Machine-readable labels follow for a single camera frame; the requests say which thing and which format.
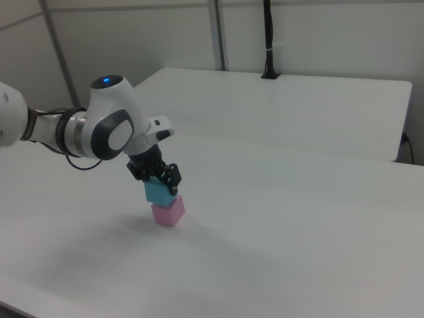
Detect black camera pole with clamp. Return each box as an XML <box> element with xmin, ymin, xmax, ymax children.
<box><xmin>260</xmin><ymin>0</ymin><xmax>282</xmax><ymax>81</ymax></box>

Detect grey partition post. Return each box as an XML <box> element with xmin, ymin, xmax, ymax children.
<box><xmin>207</xmin><ymin>0</ymin><xmax>230</xmax><ymax>72</ymax></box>
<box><xmin>38</xmin><ymin>0</ymin><xmax>81</xmax><ymax>109</ymax></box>

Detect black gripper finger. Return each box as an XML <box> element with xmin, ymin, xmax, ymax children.
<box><xmin>126</xmin><ymin>161</ymin><xmax>148</xmax><ymax>183</ymax></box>
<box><xmin>161</xmin><ymin>162</ymin><xmax>183</xmax><ymax>197</ymax></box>

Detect blue cube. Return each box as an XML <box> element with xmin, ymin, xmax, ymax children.
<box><xmin>144</xmin><ymin>176</ymin><xmax>177</xmax><ymax>207</ymax></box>

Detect black cable with blue plug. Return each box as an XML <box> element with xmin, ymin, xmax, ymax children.
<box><xmin>401</xmin><ymin>131</ymin><xmax>415</xmax><ymax>164</ymax></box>

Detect white adjacent table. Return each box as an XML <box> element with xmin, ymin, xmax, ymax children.
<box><xmin>131</xmin><ymin>67</ymin><xmax>413</xmax><ymax>164</ymax></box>

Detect pink cube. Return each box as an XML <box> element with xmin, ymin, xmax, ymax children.
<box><xmin>150</xmin><ymin>194</ymin><xmax>186</xmax><ymax>229</ymax></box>

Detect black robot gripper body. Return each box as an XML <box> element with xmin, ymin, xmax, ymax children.
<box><xmin>127</xmin><ymin>145</ymin><xmax>170</xmax><ymax>182</ymax></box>

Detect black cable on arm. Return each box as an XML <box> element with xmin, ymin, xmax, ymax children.
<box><xmin>19</xmin><ymin>106</ymin><xmax>105</xmax><ymax>172</ymax></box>

